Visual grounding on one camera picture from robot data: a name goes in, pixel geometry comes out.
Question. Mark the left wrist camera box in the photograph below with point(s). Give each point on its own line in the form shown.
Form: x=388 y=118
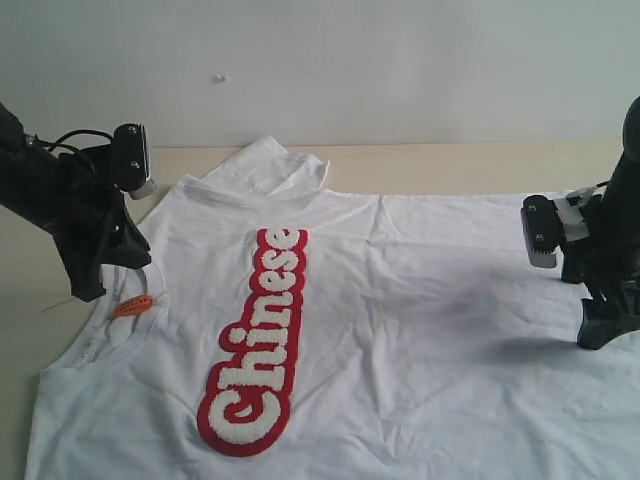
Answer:
x=131 y=164

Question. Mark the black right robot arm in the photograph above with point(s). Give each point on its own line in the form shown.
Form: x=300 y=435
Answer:
x=621 y=193

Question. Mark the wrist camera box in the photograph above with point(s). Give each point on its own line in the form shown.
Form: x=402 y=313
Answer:
x=541 y=231
x=131 y=164

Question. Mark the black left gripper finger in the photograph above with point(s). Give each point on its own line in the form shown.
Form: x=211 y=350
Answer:
x=127 y=246
x=83 y=268

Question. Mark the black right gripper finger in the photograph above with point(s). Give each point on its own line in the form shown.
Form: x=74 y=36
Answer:
x=599 y=325
x=619 y=307

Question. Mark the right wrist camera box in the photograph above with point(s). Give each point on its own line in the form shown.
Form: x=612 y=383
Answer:
x=541 y=231

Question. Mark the white t-shirt red lettering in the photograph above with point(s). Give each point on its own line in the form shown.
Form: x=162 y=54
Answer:
x=312 y=334

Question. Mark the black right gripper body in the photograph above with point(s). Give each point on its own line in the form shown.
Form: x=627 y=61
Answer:
x=598 y=251

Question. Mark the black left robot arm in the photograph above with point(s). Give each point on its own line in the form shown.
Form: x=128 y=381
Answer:
x=28 y=173

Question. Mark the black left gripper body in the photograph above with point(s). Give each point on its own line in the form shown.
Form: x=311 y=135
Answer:
x=92 y=217

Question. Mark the orange neck label tag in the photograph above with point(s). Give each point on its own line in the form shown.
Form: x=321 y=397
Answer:
x=139 y=304

